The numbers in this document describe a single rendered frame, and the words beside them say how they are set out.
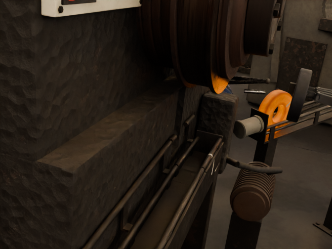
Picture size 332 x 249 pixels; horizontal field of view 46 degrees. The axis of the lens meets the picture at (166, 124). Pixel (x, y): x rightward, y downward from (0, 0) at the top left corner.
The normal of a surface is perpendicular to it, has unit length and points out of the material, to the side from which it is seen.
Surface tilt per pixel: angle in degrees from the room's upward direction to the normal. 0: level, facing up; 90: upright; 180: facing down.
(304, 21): 90
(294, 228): 0
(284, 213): 0
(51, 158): 0
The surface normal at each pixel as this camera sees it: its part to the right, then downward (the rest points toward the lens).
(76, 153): 0.11, -0.92
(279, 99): 0.59, 0.36
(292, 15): -0.55, 0.25
